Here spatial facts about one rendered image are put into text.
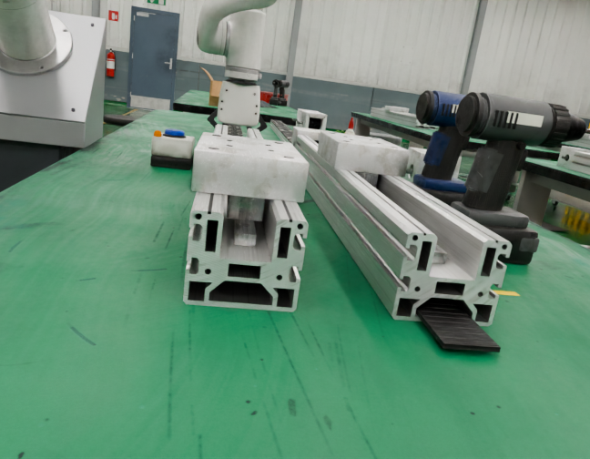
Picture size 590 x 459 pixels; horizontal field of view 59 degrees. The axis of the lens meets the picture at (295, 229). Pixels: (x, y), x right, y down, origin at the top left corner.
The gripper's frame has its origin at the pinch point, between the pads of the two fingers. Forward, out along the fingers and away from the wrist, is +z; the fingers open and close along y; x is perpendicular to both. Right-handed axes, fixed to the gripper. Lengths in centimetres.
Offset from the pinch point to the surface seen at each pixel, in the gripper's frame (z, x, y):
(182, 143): -2.2, 23.9, 11.0
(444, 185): -3, 43, -37
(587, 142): -1, -330, -340
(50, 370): 3, 99, 13
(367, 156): -8, 56, -18
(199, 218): -5, 88, 4
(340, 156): -7, 56, -14
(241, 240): -2, 84, 1
